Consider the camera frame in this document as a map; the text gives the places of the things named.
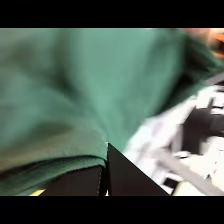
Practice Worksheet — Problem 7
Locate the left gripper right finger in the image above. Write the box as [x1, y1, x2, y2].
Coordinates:
[107, 142, 170, 197]

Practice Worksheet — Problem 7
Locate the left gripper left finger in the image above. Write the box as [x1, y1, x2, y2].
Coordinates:
[40, 165, 108, 197]

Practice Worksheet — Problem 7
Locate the green T-shirt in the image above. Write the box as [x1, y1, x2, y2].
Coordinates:
[0, 28, 224, 197]

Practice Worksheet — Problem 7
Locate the white garment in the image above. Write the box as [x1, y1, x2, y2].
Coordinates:
[122, 83, 224, 197]

